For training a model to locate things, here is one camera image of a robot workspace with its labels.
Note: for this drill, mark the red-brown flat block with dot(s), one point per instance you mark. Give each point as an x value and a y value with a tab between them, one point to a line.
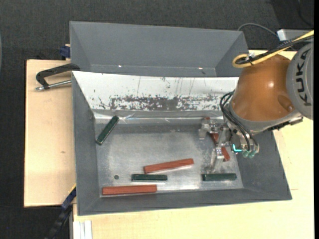
129	190
226	154
168	165

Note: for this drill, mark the dark green flat block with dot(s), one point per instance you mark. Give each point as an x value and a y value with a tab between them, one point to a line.
107	130
149	177
219	177

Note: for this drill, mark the pale wood board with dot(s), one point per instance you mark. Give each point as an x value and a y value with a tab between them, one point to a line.
48	133

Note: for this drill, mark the grey metal bin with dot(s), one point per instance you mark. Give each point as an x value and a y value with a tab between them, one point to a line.
154	143

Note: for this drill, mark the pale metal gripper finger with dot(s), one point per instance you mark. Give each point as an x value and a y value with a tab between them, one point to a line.
218	159
205	129

